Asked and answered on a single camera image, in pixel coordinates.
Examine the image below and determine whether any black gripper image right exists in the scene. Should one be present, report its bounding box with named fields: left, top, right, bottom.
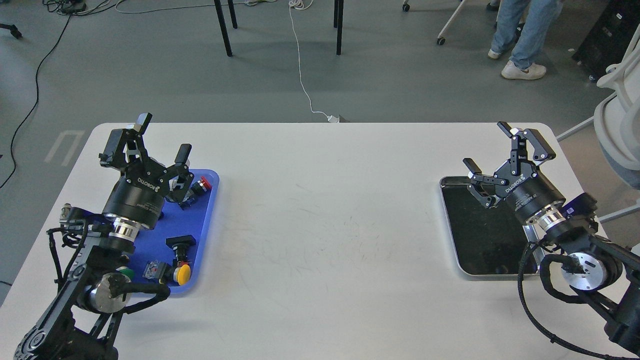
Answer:
left=462, top=121, right=566, bottom=224

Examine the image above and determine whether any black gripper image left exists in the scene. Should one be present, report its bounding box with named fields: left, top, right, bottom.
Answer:
left=98, top=112, right=194, bottom=230

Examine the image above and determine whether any silver metal tray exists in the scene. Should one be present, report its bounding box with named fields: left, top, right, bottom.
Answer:
left=439, top=176, right=538, bottom=280

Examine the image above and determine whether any blue plastic tray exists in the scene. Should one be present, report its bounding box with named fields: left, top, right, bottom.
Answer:
left=105, top=170, right=219, bottom=294

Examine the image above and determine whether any white rolling stand leg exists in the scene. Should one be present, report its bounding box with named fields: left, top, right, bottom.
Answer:
left=402, top=0, right=468, bottom=46

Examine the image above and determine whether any person in blue jeans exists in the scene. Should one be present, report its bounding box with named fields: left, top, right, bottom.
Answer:
left=487, top=0, right=564, bottom=80

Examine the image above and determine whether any black table leg left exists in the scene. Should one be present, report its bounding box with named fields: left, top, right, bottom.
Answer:
left=214, top=0, right=238, bottom=57

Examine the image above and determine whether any black table leg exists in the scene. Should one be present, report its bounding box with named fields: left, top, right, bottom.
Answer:
left=214, top=0, right=238, bottom=57
left=333, top=0, right=345, bottom=56

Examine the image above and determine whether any black equipment case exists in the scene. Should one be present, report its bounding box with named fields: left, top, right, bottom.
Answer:
left=572, top=0, right=640, bottom=81

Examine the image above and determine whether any black table leg right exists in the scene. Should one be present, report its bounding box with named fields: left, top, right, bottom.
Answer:
left=333, top=0, right=345, bottom=56

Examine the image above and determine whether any red push button switch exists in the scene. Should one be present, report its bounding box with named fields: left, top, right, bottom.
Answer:
left=178, top=176, right=213, bottom=210

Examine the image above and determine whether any black push button switch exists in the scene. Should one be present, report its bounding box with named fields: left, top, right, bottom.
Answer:
left=166, top=235, right=197, bottom=267

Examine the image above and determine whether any green push button switch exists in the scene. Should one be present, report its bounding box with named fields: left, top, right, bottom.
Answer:
left=116, top=266, right=135, bottom=281

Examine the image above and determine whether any yellow push button switch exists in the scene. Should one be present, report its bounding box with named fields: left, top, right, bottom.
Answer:
left=142, top=260, right=192, bottom=286

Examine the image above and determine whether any black cable on floor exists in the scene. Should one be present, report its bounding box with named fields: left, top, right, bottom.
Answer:
left=0, top=0, right=113, bottom=190

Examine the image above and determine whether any white cable on floor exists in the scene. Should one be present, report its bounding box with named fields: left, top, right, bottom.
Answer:
left=288, top=0, right=341, bottom=123

